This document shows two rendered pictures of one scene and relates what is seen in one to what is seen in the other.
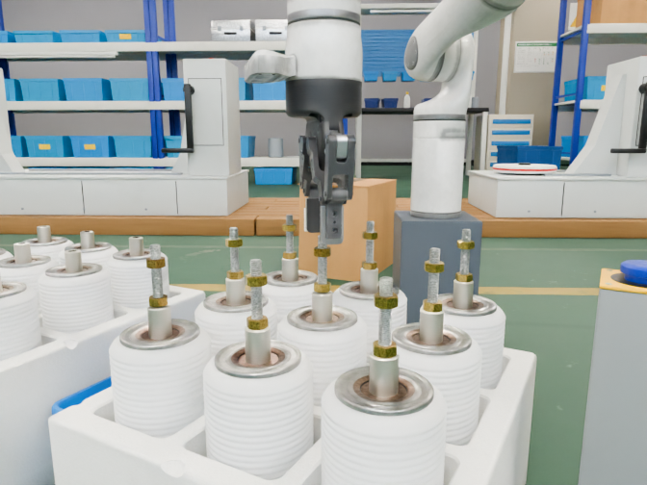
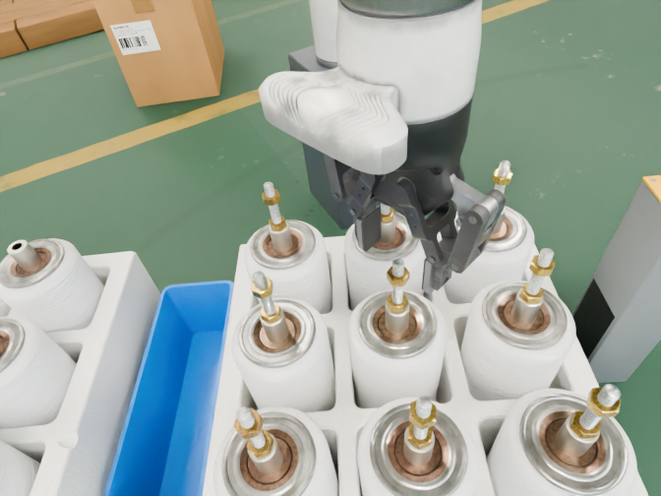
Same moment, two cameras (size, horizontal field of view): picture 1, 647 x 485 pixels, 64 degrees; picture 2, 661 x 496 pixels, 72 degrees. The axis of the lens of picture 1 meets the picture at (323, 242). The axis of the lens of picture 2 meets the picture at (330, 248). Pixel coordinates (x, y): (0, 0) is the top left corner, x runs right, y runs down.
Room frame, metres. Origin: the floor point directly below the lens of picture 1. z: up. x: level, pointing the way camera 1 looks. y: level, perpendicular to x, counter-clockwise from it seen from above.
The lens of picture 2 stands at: (0.34, 0.15, 0.63)
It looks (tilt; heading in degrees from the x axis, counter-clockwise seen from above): 47 degrees down; 335
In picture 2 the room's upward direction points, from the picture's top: 8 degrees counter-clockwise
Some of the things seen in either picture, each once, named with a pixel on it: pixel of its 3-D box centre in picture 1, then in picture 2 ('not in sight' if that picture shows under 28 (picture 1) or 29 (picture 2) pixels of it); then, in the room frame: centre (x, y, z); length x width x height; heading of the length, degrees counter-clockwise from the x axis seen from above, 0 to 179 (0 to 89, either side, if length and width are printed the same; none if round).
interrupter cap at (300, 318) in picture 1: (322, 318); (396, 323); (0.53, 0.00, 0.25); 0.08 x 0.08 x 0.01
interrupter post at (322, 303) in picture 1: (322, 306); (396, 316); (0.53, 0.00, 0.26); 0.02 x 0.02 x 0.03
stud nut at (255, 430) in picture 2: (155, 262); (248, 423); (0.48, 0.16, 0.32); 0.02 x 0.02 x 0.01; 17
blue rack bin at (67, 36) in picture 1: (91, 40); not in sight; (5.39, 2.27, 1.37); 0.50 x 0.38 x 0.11; 179
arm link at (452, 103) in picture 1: (441, 78); not in sight; (0.96, -0.21, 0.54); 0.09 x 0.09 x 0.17; 16
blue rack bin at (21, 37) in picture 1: (47, 41); not in sight; (5.41, 2.72, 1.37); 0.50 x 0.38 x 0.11; 178
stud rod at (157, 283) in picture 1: (157, 283); (255, 434); (0.48, 0.16, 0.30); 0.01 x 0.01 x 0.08
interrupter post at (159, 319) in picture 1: (159, 321); (266, 454); (0.48, 0.16, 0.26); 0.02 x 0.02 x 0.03
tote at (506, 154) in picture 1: (527, 165); not in sight; (4.90, -1.90, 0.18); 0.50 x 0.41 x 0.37; 2
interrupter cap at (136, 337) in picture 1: (160, 334); (269, 459); (0.48, 0.16, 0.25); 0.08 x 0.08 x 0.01
